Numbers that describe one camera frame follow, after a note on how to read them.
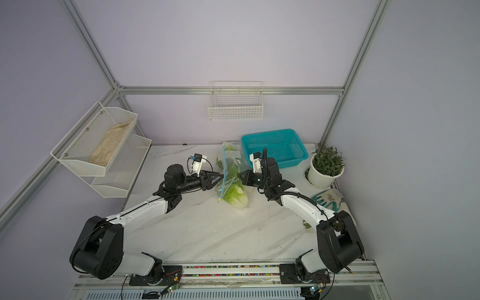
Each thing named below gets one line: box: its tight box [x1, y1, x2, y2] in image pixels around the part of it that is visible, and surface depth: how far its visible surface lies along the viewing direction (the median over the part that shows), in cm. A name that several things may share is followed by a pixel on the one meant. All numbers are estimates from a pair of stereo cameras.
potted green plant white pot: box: [308, 144, 347, 188], surface depth 92 cm
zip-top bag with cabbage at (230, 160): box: [216, 141, 247, 177], surface depth 106 cm
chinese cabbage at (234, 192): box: [222, 176, 249, 209], surface depth 86 cm
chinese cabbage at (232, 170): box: [225, 162, 240, 185], surface depth 86 cm
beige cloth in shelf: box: [88, 120, 134, 167], surface depth 81 cm
